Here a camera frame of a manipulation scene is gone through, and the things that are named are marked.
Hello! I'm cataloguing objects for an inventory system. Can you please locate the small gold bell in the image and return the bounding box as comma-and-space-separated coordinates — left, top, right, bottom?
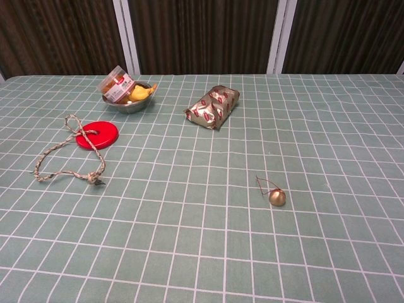
255, 175, 288, 208

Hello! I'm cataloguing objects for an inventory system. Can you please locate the white window frame post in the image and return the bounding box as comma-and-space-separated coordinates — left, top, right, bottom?
112, 0, 141, 76
266, 0, 299, 75

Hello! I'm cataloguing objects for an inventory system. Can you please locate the red plastic disc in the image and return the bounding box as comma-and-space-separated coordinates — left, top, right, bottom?
75, 122, 120, 150

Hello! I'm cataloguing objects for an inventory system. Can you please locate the dark brown blind panel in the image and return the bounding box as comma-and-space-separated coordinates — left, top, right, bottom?
0, 0, 129, 78
282, 0, 404, 75
128, 0, 280, 76

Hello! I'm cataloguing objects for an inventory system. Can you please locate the yellow rubber toy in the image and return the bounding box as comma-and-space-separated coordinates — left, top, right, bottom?
127, 83, 158, 103

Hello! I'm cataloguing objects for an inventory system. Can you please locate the braided beige rope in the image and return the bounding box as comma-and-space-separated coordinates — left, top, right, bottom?
33, 114, 107, 186

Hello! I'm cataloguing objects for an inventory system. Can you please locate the stainless steel bowl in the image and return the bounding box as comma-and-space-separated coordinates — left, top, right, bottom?
102, 81, 153, 115

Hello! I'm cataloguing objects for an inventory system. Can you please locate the clear plastic snack jar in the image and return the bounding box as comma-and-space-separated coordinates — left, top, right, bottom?
98, 65, 135, 104

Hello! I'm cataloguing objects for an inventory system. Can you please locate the gold foil snack package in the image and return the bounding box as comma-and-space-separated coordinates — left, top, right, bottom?
184, 85, 240, 131

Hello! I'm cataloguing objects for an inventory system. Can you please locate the green checked tablecloth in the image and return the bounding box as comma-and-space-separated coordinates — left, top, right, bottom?
0, 73, 404, 303

